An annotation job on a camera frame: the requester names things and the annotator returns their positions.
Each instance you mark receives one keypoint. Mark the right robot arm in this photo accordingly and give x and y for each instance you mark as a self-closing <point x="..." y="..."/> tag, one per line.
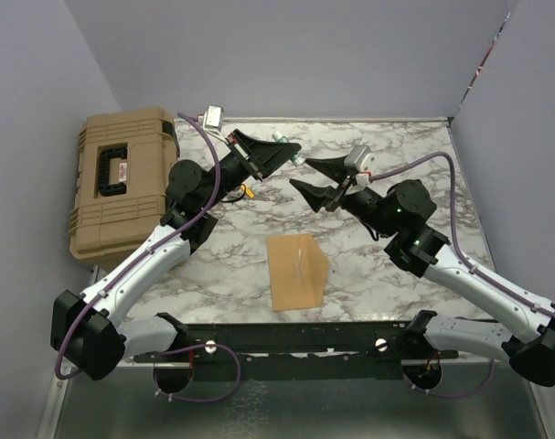
<point x="522" y="333"/>

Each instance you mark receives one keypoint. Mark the brown paper envelope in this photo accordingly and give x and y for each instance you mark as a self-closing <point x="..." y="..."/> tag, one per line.
<point x="289" y="290"/>

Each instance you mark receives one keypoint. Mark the tan plastic tool case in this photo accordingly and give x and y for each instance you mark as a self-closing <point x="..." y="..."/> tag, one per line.
<point x="124" y="162"/>

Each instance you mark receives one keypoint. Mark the green white glue stick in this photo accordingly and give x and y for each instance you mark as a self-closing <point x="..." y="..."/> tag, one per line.
<point x="297" y="160"/>

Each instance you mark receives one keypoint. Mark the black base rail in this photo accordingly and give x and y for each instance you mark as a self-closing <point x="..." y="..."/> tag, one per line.
<point x="295" y="351"/>

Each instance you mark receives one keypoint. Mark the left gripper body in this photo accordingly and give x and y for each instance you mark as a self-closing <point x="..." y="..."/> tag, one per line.
<point x="244" y="155"/>

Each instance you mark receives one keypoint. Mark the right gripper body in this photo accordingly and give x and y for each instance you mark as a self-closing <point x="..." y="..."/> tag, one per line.
<point x="344" y="188"/>

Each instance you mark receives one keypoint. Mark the yellow utility knife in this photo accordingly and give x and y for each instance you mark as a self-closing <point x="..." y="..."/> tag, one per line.
<point x="247" y="192"/>

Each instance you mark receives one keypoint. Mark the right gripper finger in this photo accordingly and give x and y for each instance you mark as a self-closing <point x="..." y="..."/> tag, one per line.
<point x="333" y="168"/>
<point x="317" y="197"/>

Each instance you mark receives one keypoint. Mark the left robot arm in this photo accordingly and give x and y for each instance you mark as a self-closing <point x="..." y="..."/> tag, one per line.
<point x="89" y="329"/>

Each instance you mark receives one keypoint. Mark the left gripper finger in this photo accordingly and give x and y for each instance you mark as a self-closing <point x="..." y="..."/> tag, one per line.
<point x="269" y="156"/>
<point x="246" y="141"/>

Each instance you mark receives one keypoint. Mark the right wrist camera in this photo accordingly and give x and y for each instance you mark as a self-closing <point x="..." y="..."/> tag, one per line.
<point x="359" y="163"/>

